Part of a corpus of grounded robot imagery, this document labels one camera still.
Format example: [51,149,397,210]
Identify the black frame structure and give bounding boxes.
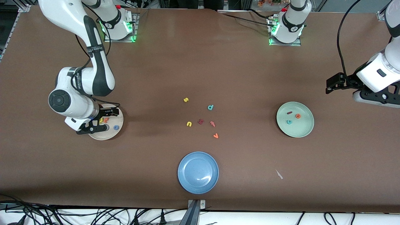
[158,0,250,10]

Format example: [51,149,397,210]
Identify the brown table cover sheet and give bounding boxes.
[0,5,400,213]

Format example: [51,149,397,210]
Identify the blue plate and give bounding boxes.
[177,152,219,194]

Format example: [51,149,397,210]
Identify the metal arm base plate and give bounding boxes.
[268,16,302,47]
[104,14,138,43]

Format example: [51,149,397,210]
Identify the orange artificial flowers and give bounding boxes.
[258,0,289,7]

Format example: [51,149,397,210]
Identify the beige brown plate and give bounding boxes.
[88,104,124,141]

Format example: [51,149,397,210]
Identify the tangled black cable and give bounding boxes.
[0,194,132,225]

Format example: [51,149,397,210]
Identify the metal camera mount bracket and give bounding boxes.
[179,199,206,225]

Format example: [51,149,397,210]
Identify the black table cable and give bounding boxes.
[219,9,276,27]

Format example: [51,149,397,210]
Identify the green plate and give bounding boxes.
[276,102,315,138]

